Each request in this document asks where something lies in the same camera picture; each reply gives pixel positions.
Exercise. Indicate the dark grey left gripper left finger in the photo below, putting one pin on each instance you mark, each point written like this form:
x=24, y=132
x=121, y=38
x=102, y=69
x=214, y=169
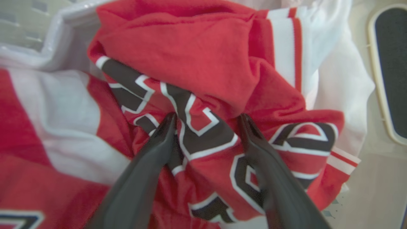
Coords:
x=133, y=184

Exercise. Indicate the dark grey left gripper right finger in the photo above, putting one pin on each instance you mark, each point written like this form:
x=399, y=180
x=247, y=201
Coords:
x=279, y=190

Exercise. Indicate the red basketball jersey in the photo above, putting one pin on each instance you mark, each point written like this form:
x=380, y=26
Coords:
x=197, y=54

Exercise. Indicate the cream laundry basket brown rim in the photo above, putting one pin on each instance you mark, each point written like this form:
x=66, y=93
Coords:
x=63, y=35

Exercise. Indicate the white cloth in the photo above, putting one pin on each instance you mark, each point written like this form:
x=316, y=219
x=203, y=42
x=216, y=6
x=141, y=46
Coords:
x=346, y=89

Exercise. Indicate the dark oval pad cream rim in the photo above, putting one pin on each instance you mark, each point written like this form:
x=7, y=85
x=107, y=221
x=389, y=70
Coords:
x=394, y=70

